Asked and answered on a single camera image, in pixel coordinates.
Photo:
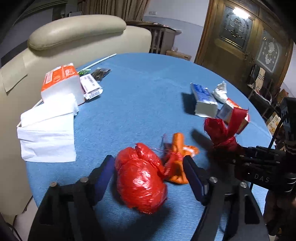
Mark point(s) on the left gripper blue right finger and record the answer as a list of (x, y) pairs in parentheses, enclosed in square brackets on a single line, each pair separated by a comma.
[(197, 178)]

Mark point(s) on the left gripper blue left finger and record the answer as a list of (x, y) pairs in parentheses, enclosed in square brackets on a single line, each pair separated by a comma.
[(100, 178)]

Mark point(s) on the orange wrapper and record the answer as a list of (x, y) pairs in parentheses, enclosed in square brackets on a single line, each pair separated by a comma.
[(174, 154)]

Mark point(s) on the red plastic bag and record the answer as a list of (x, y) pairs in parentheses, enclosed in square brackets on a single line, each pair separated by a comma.
[(140, 179)]

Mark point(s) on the red mesh net bag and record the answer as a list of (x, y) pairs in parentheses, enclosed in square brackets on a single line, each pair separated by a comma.
[(222, 136)]

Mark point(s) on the blue carton box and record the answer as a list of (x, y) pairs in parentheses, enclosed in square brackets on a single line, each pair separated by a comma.
[(206, 105)]

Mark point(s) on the white tissue ball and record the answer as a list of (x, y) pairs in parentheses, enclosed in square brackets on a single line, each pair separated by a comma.
[(220, 92)]

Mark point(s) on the person's right hand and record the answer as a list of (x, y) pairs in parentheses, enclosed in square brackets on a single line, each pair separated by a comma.
[(279, 216)]

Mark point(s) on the orange printed carton box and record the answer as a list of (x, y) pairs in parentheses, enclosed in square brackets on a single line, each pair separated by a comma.
[(273, 122)]

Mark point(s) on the white loose tissue sheets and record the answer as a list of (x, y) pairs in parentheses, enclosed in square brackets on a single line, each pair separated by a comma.
[(46, 132)]

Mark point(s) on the black metal chair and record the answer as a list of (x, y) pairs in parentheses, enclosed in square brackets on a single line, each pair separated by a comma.
[(262, 92)]

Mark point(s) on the white barcode label packet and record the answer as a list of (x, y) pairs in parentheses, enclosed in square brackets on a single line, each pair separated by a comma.
[(91, 87)]

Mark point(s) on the orange white tissue pack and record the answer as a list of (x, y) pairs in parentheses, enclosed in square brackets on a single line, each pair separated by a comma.
[(61, 81)]

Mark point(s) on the wooden double door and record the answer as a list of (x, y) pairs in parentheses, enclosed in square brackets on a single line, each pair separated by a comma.
[(238, 35)]

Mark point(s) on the wooden slatted crib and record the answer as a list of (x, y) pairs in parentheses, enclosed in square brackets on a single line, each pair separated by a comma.
[(163, 36)]

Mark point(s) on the brown curtain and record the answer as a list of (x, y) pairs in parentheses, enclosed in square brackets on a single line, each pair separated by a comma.
[(128, 10)]

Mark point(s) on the cardboard box by wall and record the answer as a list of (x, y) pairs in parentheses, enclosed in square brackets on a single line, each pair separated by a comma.
[(178, 55)]

